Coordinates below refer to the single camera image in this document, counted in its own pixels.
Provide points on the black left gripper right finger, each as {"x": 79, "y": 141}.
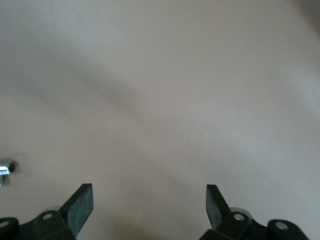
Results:
{"x": 218, "y": 212}

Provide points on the silver key switch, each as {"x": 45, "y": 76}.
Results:
{"x": 6, "y": 168}

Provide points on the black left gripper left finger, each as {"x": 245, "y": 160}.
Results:
{"x": 77, "y": 212}

